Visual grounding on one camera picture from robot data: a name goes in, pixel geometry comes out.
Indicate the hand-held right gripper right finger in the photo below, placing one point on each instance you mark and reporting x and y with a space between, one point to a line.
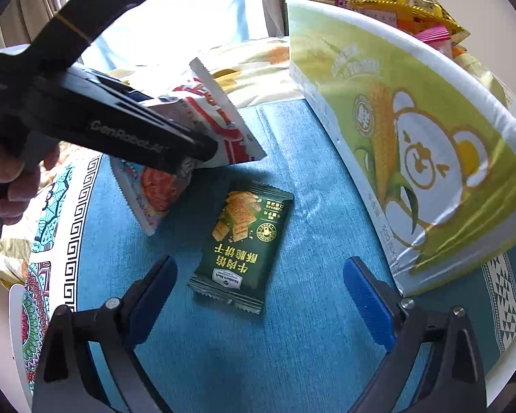
363 292

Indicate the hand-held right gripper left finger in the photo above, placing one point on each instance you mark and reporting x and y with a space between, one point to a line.
159 284

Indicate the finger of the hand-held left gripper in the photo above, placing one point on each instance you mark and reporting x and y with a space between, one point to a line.
163 146
112 90

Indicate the red and white snack bag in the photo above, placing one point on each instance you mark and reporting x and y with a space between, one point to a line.
155 189

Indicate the dark green cracker packet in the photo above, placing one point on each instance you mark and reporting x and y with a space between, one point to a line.
241 245

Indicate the green and white cardboard box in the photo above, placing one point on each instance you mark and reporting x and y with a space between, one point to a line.
413 137

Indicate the white and yellow snack bag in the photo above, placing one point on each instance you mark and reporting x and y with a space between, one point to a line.
490 77

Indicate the person's left hand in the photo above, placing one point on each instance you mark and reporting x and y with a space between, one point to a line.
17 180

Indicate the teal patterned tablecloth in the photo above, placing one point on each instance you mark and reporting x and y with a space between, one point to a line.
309 352

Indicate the pink and white snack packet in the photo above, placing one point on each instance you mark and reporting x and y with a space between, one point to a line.
434 36

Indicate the gold patterned snack bag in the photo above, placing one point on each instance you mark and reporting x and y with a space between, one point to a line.
413 4

